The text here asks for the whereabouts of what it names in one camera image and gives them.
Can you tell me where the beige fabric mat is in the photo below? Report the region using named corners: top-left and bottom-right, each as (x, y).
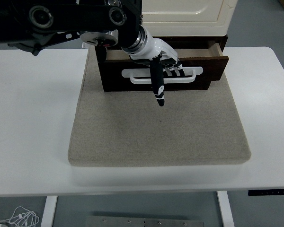
top-left (68, 47), bottom-right (252, 168)

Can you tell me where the dark wooden drawer case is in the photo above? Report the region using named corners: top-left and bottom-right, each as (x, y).
top-left (93, 35), bottom-right (229, 92)

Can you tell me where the black table control panel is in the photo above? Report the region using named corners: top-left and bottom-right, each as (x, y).
top-left (248, 189), bottom-right (284, 196)

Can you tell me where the dark wooden drawer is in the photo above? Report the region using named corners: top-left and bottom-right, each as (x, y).
top-left (103, 40), bottom-right (230, 91)

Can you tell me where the white and black hand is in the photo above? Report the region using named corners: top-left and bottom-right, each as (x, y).
top-left (127, 32), bottom-right (188, 107)

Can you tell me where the grey metal plate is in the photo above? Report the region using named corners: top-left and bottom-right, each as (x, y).
top-left (85, 215), bottom-right (205, 227)

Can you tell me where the white cable bundle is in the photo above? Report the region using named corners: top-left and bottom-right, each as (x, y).
top-left (0, 206), bottom-right (40, 227)

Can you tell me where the white drawer handle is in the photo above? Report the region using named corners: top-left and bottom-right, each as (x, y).
top-left (121, 67), bottom-right (204, 85)

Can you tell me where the white table leg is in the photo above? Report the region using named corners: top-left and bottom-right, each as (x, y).
top-left (41, 195), bottom-right (58, 227)
top-left (216, 191), bottom-right (235, 227)

